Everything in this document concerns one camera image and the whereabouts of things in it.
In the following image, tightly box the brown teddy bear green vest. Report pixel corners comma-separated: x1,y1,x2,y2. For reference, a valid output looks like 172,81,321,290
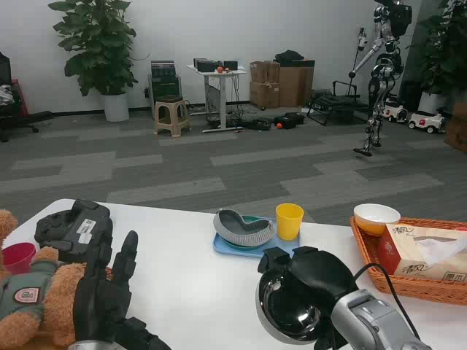
0,209,88,347

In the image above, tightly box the black bag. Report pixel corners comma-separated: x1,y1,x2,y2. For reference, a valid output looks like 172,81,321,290
274,50,304,62

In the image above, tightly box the yellow plastic cup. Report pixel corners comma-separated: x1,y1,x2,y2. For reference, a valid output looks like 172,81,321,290
275,203,305,241

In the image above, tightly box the white standing desk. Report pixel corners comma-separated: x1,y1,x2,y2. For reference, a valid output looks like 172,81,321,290
186,63,248,134

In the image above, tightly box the black handheld controller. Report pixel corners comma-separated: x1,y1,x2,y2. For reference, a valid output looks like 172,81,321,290
34,199,112,263

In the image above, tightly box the brown cardboard box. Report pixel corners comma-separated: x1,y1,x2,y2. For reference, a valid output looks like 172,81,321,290
444,101,467,153

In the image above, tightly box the small open cardboard box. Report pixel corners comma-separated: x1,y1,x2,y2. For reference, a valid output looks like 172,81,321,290
250,60,281,84

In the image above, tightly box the long white toy car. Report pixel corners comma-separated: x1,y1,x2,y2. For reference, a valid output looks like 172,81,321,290
407,110,447,135

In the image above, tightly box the white plant pot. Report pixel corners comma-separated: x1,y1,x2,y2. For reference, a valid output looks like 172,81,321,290
100,91,131,123
417,90,448,116

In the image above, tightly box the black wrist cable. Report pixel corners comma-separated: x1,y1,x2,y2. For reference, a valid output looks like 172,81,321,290
352,262,420,336

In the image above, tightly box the dark green potted plant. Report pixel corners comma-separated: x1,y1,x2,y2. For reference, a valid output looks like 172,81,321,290
406,0,467,96

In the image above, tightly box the white and orange bowl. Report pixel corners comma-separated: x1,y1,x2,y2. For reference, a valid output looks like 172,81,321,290
352,203,401,238

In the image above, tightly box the light blue plastic tray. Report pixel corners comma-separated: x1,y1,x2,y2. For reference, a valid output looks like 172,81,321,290
212,218,302,258

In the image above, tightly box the red plastic cup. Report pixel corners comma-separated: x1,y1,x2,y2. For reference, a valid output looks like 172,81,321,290
1,243,37,276

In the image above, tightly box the beige plastic stool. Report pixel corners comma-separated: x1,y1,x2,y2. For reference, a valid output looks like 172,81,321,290
153,94,191,139

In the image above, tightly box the tissue box with red print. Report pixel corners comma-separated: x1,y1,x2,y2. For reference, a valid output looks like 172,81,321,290
377,222,467,284

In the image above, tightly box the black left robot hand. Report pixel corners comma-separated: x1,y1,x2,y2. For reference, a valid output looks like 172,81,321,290
72,225,172,350

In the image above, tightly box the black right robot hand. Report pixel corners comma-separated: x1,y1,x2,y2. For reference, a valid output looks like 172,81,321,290
257,246,360,350

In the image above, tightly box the shiny metal bowl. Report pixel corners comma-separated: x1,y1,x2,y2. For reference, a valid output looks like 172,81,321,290
254,269,335,346

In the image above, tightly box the black floor case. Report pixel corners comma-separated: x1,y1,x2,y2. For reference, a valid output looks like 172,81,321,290
274,112,306,131

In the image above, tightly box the large green potted plant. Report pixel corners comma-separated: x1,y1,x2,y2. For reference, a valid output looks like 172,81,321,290
47,0,139,98

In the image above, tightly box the large black desk box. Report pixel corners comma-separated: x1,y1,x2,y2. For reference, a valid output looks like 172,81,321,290
193,57,220,72

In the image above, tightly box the silver black humanoid robot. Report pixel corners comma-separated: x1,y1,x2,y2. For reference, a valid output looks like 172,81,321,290
348,0,413,157

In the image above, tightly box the orange wicker basket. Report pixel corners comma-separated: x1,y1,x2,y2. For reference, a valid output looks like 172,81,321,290
350,215,467,306

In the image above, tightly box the small closed cardboard box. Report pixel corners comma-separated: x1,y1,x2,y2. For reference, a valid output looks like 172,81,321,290
250,82,281,109

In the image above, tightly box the black folding metal frame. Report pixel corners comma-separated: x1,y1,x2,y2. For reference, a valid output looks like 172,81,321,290
306,80,371,127

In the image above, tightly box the black cable pile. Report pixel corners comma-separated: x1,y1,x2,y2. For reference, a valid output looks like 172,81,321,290
233,116,273,132

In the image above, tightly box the tall cardboard box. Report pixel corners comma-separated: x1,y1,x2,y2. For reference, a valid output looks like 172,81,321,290
277,60,315,108

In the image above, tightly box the small white toy car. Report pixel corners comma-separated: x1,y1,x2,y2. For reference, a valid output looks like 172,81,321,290
382,100,409,124

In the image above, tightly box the grey woven soft basket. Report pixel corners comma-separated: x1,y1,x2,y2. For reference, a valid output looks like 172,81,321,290
213,209,275,251

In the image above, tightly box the black equipment cabinet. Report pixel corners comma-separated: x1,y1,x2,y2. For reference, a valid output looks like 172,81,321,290
148,60,182,110

